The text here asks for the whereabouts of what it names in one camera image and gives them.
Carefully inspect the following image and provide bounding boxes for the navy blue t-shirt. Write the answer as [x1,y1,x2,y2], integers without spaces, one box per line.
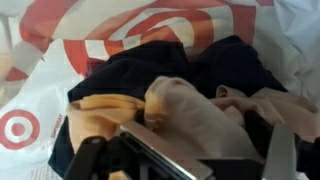
[48,34,289,179]

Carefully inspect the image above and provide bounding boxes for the white plastic bag red logo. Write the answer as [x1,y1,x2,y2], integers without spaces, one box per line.
[0,0,320,180]

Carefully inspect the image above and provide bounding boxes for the gripper right finger with silver pad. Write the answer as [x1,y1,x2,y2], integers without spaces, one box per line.
[244,110,320,180]

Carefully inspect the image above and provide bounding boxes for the gripper left finger with silver pad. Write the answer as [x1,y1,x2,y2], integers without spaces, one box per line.
[63,120,214,180]

